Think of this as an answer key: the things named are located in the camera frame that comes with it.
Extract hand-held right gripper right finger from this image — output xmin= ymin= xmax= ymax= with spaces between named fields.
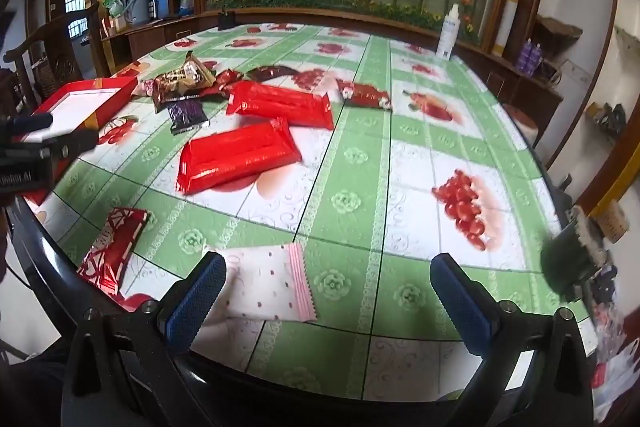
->
xmin=429 ymin=253 xmax=597 ymax=427

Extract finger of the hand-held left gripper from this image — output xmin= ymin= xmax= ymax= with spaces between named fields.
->
xmin=9 ymin=112 xmax=55 ymax=136
xmin=42 ymin=126 xmax=102 ymax=161

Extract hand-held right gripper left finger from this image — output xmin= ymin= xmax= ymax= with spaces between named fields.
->
xmin=61 ymin=251 xmax=228 ymax=427

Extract red cardboard box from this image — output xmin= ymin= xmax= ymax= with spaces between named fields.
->
xmin=20 ymin=76 xmax=139 ymax=208

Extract pink dotted white snack packet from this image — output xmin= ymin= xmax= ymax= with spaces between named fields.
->
xmin=206 ymin=242 xmax=319 ymax=324

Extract red white patterned snack packet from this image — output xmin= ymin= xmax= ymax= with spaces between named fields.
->
xmin=76 ymin=207 xmax=149 ymax=296

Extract purple snack packet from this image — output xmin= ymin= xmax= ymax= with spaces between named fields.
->
xmin=166 ymin=99 xmax=211 ymax=136

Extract gold brown snack packet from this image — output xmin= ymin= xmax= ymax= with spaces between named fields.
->
xmin=179 ymin=51 xmax=218 ymax=88

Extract small red snack packet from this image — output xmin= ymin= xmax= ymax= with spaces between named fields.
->
xmin=214 ymin=68 xmax=247 ymax=96

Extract maroon snack packet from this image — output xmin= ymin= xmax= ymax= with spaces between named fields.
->
xmin=247 ymin=64 xmax=302 ymax=84

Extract dark red snack packet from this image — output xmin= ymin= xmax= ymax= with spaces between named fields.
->
xmin=335 ymin=78 xmax=394 ymax=112

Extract dark wooden chair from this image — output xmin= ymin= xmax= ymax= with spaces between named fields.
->
xmin=2 ymin=1 xmax=103 ymax=112

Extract dark green fuzzy object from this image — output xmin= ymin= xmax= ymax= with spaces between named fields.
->
xmin=539 ymin=221 xmax=610 ymax=300

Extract large red snack packet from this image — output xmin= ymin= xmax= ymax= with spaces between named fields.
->
xmin=225 ymin=80 xmax=335 ymax=131
xmin=175 ymin=116 xmax=304 ymax=196

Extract grey kettle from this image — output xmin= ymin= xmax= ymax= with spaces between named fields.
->
xmin=124 ymin=0 xmax=152 ymax=26

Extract green fruit-print tablecloth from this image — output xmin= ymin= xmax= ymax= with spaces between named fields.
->
xmin=30 ymin=23 xmax=608 ymax=403

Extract purple bottles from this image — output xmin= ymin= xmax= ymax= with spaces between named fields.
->
xmin=514 ymin=38 xmax=544 ymax=76

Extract white spray bottle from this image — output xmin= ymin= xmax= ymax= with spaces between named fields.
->
xmin=435 ymin=3 xmax=461 ymax=61

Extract white yellow-banded roll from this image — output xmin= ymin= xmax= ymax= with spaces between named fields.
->
xmin=491 ymin=0 xmax=529 ymax=58

